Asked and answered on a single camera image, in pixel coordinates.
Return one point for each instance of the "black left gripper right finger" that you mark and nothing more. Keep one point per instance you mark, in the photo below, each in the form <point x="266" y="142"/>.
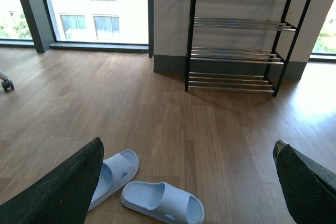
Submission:
<point x="308" y="188"/>

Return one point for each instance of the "black metal shoe rack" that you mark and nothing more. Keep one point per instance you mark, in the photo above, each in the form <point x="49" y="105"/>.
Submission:
<point x="240" y="69"/>

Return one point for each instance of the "light blue slipper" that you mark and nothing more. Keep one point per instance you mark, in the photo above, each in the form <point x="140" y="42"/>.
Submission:
<point x="116" y="172"/>
<point x="163" y="202"/>

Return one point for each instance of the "light blue slipper left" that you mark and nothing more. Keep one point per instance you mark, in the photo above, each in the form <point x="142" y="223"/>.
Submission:
<point x="116" y="172"/>

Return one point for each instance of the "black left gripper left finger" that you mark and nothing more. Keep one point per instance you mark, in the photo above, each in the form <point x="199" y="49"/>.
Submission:
<point x="61" y="196"/>

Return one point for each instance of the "light blue slipper right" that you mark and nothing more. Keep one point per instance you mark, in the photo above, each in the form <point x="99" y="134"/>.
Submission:
<point x="163" y="202"/>

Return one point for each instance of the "dark window frame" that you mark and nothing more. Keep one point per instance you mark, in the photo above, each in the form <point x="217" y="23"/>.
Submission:
<point x="43" y="37"/>

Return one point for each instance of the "white table leg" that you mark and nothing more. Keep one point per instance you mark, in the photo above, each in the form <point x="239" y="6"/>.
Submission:
<point x="3" y="76"/>

